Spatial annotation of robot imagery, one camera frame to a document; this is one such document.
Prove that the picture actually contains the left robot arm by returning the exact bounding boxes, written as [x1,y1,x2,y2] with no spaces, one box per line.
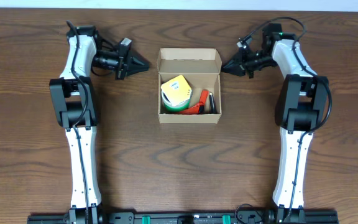
[41,21,149,223]

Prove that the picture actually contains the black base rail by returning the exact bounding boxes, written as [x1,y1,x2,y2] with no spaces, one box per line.
[27,210,339,224]

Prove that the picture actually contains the white tape roll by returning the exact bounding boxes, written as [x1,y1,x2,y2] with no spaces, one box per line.
[161,91,171,105]

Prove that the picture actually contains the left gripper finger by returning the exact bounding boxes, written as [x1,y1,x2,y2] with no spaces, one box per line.
[131,50,148,65]
[129,64,149,75]

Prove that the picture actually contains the long red utility knife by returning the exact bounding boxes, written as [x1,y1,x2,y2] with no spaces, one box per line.
[176,102,204,115]

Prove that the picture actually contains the left black cable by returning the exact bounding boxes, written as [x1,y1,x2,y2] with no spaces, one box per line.
[65,20,117,224]

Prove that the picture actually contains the yellow sticky note pad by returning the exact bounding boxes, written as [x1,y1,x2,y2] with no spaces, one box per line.
[161,75,192,106]

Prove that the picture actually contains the black cable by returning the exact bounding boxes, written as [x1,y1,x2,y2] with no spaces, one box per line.
[65,20,117,224]
[239,16,333,223]

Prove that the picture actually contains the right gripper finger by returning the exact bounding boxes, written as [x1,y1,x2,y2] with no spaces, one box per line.
[221,63,246,77]
[227,49,244,66]

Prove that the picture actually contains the black yellow correction tape dispenser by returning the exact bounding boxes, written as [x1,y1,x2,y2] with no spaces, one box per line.
[209,92,217,114]

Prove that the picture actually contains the right black cable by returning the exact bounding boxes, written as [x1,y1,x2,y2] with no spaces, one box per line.
[239,16,333,223]

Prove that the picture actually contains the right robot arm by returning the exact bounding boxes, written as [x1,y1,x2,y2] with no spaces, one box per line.
[221,17,333,223]

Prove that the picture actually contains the green tape roll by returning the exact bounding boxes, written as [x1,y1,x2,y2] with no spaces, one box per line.
[163,99,190,113]

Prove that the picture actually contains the cardboard box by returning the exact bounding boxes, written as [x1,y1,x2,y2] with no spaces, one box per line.
[157,48,222,124]

